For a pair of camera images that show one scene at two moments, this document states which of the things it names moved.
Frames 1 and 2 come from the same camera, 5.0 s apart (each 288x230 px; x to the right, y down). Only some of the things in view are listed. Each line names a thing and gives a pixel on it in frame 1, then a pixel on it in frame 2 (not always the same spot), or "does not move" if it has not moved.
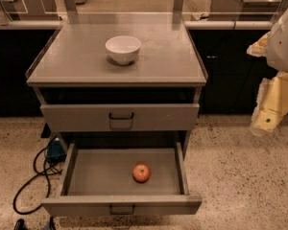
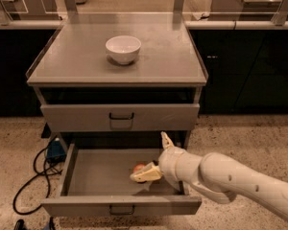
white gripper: [284, 45] -> [170, 164]
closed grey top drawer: [120, 118] does not move
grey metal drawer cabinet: [124, 90] does not move
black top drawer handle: [122, 118] does not move
